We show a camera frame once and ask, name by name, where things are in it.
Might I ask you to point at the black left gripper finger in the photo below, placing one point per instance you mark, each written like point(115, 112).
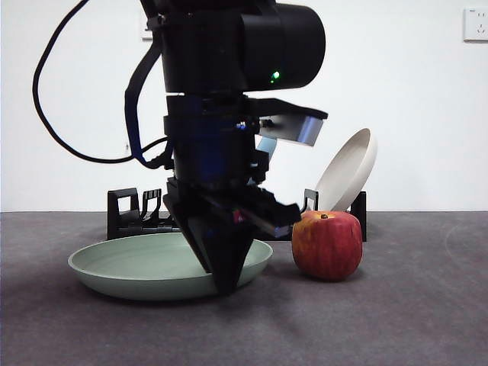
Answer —
point(198, 228)
point(232, 251)

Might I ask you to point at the red yellow apple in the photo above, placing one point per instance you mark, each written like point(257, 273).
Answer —
point(328, 248)

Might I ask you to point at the green plate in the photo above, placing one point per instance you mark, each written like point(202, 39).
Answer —
point(133, 267)

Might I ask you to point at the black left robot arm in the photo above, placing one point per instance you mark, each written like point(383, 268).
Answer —
point(206, 57)

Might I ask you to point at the blue plate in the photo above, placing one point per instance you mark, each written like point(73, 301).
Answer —
point(267, 145)

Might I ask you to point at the black plate rack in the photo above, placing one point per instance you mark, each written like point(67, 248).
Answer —
point(126, 226)

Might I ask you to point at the beige plate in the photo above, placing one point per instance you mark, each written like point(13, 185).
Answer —
point(347, 175)

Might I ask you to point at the pale grey camera box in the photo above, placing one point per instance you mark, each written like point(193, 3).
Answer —
point(293, 129)

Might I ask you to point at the white wall socket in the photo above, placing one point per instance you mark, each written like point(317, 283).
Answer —
point(476, 24)
point(146, 35)

